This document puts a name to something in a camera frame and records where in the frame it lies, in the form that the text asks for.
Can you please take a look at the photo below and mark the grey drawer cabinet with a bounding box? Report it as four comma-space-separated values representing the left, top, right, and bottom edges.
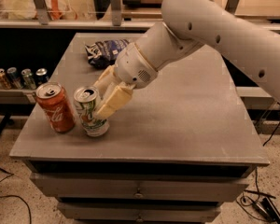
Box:
10, 47, 268, 224

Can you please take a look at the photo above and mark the blue chip bag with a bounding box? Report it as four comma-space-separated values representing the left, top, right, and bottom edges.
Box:
85, 39, 129, 69

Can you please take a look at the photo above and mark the green silver can on shelf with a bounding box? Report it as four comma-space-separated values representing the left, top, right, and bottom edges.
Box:
21, 68, 36, 90

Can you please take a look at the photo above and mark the red coke can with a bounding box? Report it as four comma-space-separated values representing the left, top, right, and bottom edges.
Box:
35, 82, 75, 133

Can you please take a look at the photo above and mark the blue silver can on shelf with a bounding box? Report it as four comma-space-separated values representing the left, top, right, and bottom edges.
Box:
7, 67, 23, 89

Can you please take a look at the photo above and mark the grey drawer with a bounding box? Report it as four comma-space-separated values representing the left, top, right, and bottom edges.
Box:
58, 203, 220, 223
30, 173, 248, 203

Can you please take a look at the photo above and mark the dark blue can on shelf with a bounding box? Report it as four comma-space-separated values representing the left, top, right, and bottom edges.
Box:
35, 68, 49, 85

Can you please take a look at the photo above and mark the orange can on shelf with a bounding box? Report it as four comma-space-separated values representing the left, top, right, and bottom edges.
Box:
0, 68, 12, 89

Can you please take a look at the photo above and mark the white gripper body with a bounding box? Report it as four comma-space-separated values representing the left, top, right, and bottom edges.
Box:
115, 43, 158, 89

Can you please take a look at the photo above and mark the orange white bag behind glass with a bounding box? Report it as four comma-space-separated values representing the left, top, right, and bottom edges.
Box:
33, 0, 77, 24

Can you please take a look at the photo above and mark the lower grey drawer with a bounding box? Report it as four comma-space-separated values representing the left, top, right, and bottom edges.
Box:
58, 203, 220, 223

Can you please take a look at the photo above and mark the black cable right floor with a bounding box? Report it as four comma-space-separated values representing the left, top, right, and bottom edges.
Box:
236, 109, 280, 222

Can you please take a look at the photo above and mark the black cable floor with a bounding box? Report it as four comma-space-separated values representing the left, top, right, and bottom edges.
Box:
0, 115, 33, 224
236, 109, 280, 222

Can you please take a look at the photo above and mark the white green 7up can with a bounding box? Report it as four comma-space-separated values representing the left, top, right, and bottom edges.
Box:
74, 86, 109, 137

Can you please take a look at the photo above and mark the black power strip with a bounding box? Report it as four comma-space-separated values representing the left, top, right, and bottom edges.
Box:
260, 198, 280, 224

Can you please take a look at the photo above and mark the black cable left floor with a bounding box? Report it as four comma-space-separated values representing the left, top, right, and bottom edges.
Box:
0, 115, 33, 224

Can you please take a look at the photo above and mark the upper grey drawer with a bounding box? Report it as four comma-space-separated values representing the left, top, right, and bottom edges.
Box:
30, 173, 248, 203

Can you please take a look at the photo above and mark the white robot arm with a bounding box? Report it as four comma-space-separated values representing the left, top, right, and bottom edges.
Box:
94, 0, 280, 119

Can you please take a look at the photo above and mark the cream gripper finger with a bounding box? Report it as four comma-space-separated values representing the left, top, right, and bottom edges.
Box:
95, 82, 134, 119
93, 65, 121, 100

